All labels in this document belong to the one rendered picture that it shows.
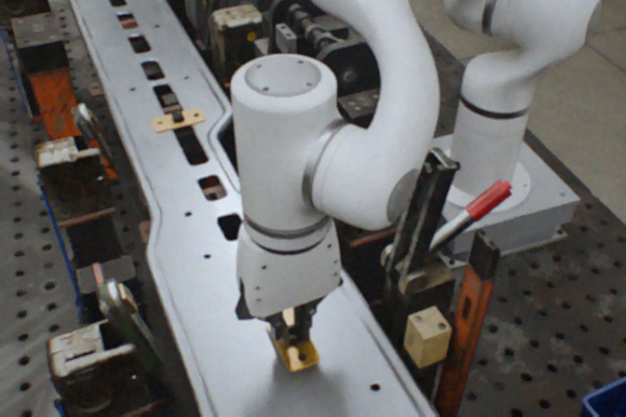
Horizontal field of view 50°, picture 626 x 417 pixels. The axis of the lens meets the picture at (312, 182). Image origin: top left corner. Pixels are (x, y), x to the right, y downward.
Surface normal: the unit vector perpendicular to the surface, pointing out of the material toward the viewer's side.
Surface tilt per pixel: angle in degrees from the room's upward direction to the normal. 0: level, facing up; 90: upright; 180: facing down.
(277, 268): 90
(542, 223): 90
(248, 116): 90
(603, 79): 0
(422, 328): 0
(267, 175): 90
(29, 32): 0
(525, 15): 80
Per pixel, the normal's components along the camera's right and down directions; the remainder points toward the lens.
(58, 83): 0.41, 0.60
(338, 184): -0.47, 0.15
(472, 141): -0.64, 0.50
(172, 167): 0.00, -0.76
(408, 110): 0.37, 0.10
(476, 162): -0.46, 0.58
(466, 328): -0.91, 0.26
